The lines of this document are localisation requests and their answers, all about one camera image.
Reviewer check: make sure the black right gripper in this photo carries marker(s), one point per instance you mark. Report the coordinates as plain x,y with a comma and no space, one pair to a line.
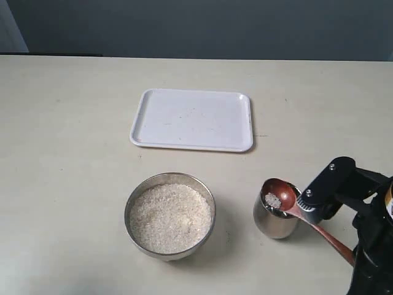
365,193

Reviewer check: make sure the dark brown wooden spoon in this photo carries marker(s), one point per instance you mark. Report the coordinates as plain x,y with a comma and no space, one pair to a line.
288,199

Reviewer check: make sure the stainless steel cup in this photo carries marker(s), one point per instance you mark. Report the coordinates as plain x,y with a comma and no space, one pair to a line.
268,218

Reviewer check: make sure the large steel rice bowl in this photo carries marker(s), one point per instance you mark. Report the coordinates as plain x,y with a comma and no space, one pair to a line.
170,178

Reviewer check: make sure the white plastic tray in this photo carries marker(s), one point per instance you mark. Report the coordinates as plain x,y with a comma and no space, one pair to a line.
193,120

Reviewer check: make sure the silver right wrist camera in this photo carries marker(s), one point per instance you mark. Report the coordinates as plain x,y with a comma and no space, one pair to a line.
311,214

